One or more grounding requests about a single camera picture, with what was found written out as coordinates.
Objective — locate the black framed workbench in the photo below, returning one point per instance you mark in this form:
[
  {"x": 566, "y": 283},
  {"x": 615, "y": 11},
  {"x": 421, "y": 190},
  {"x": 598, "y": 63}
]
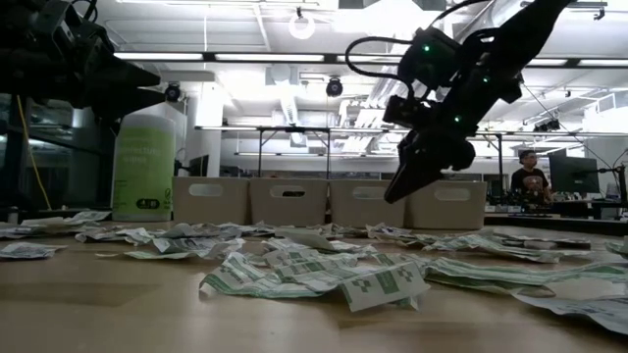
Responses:
[
  {"x": 294, "y": 129},
  {"x": 490, "y": 135}
]

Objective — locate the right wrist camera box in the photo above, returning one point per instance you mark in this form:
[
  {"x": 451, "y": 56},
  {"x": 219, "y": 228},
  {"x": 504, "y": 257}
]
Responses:
[{"x": 404, "y": 112}]

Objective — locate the person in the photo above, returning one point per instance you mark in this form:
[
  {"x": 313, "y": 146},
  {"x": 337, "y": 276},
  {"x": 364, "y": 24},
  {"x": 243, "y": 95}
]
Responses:
[{"x": 530, "y": 181}]

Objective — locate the black hanging ceiling device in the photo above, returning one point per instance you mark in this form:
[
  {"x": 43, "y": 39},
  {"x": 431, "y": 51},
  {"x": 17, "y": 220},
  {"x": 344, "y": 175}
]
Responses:
[{"x": 547, "y": 126}]

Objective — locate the silver ventilation duct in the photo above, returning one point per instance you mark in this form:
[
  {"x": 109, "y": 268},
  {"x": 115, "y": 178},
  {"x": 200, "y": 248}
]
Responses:
[{"x": 382, "y": 88}]

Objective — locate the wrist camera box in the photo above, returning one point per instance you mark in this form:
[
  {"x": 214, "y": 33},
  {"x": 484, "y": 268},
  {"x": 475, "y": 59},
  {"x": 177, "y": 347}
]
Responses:
[
  {"x": 404, "y": 112},
  {"x": 63, "y": 19}
]

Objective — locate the overhead LED light bar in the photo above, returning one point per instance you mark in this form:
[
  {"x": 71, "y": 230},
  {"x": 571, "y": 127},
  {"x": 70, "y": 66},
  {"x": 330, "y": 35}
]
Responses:
[{"x": 329, "y": 58}]

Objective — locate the black computer monitor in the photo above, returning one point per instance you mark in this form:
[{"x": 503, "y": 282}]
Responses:
[{"x": 574, "y": 174}]

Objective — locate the small black monitor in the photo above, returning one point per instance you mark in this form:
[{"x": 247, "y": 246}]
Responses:
[{"x": 198, "y": 166}]

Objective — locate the light grey plastic bin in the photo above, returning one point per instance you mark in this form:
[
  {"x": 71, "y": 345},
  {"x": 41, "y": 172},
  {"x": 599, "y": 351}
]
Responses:
[
  {"x": 368, "y": 213},
  {"x": 289, "y": 211},
  {"x": 446, "y": 213},
  {"x": 211, "y": 206}
]

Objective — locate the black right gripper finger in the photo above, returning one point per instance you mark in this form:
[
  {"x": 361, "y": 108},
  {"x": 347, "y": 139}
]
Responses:
[
  {"x": 424, "y": 169},
  {"x": 402, "y": 171}
]

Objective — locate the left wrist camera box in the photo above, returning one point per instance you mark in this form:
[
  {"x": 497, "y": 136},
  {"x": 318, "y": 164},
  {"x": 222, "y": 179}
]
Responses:
[{"x": 63, "y": 19}]

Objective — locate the green wipes canister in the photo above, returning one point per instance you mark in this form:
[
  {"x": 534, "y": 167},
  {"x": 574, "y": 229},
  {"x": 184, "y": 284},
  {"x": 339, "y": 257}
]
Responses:
[{"x": 142, "y": 166}]

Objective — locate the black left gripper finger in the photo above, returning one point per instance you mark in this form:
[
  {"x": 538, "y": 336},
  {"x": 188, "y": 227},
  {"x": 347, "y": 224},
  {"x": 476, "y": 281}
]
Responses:
[
  {"x": 127, "y": 103},
  {"x": 130, "y": 76}
]

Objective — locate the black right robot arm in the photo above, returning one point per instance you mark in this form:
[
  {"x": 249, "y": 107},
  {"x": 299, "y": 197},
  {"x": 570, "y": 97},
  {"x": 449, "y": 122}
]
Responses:
[{"x": 510, "y": 39}]

